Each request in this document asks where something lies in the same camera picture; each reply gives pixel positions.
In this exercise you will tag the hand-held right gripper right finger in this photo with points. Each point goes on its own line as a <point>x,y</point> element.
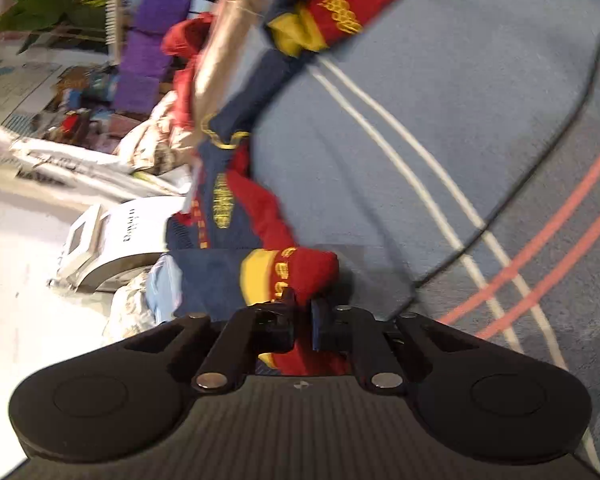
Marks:
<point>321,325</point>

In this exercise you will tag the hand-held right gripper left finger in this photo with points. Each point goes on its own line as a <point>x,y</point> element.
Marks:
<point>280,330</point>

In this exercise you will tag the navy striped red sweater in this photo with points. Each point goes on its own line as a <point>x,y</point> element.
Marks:
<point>220,270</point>

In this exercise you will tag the pile of light clothes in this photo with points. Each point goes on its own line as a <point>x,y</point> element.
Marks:
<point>155,140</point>

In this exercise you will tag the white grey machine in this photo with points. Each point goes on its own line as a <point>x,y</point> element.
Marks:
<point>120,245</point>

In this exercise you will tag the blue striped bedsheet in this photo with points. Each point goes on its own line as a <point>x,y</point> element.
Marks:
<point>430,110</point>

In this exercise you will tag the white printed bag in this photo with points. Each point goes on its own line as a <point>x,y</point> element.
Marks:
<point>70,162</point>

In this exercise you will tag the beige cloth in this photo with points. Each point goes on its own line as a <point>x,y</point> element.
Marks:
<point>225,60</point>

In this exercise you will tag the shelf of colourful goods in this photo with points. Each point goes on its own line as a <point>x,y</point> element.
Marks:
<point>85,105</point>

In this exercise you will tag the red garment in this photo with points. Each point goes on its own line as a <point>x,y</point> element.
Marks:
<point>185,45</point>

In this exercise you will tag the purple cloth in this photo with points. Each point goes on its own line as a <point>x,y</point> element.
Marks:
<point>145,60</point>

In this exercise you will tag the wall poster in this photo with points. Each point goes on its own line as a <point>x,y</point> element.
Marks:
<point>15,90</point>

